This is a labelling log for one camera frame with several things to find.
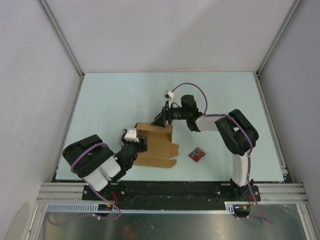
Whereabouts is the grey slotted cable duct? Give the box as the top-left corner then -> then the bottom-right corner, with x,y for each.
44,201 -> 236,215

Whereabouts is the small red packet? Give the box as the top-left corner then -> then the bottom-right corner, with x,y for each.
188,147 -> 206,163

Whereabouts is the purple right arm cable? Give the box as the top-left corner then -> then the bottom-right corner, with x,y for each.
171,82 -> 275,225

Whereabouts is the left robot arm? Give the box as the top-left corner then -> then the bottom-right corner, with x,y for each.
62,134 -> 148,200

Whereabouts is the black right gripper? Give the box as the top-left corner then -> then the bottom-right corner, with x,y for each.
151,100 -> 189,128

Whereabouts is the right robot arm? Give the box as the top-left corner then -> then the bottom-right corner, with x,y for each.
151,94 -> 259,201

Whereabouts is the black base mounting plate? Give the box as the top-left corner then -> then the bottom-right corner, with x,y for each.
82,181 -> 261,202

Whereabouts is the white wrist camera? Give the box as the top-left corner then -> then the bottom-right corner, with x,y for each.
163,90 -> 175,108
123,127 -> 139,143

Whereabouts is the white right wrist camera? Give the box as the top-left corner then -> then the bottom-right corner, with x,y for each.
163,90 -> 175,108

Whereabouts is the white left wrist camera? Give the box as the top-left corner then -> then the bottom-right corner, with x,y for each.
123,127 -> 139,143

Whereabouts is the brown cardboard paper box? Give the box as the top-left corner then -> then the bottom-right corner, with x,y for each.
133,122 -> 179,169

